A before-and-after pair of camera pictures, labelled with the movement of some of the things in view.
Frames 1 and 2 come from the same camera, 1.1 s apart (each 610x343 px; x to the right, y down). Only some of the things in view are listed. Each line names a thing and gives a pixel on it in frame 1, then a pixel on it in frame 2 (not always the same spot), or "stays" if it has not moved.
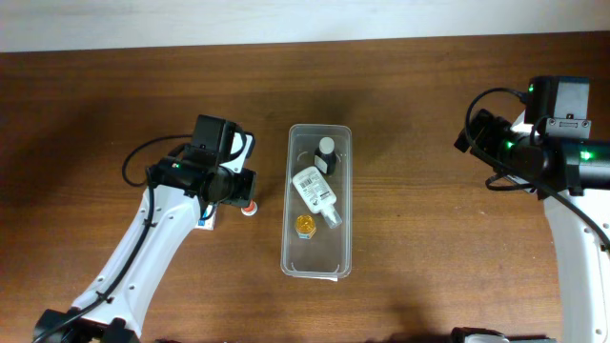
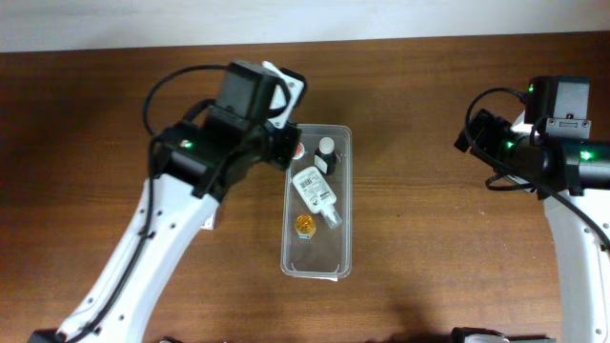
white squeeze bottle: x=316 y=194 stays
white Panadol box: x=208 y=223 stays
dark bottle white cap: x=325 y=156 stays
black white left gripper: x=243 y=186 to x=284 y=146
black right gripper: x=479 y=134 stays
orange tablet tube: x=251 y=210 to x=299 y=151
